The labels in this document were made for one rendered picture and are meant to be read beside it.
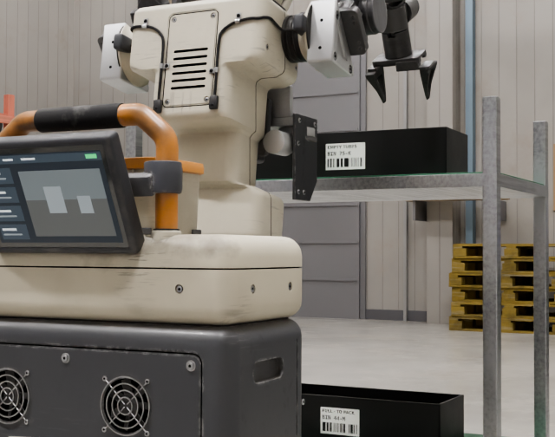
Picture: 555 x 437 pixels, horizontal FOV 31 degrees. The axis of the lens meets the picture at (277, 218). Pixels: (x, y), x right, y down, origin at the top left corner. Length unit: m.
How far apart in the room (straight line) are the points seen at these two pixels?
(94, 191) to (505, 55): 10.45
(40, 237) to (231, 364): 0.35
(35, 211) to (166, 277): 0.22
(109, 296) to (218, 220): 0.41
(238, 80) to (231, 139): 0.11
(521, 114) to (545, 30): 0.95
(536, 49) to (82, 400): 10.40
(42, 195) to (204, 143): 0.45
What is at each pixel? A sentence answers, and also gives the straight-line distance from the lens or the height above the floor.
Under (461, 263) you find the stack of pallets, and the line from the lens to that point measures 10.46.
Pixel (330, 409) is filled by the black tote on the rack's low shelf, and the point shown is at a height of 0.43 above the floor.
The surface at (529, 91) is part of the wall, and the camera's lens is 11.57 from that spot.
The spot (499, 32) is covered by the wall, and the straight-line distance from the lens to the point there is 11.79.
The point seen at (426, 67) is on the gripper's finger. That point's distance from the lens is 2.12.
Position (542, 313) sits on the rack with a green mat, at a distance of 2.45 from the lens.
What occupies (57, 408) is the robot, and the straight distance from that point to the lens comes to 1.52.
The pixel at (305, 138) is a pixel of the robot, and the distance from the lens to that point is 1.91.
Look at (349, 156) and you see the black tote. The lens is 2.29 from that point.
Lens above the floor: 0.79
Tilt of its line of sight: 2 degrees up
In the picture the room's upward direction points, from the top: straight up
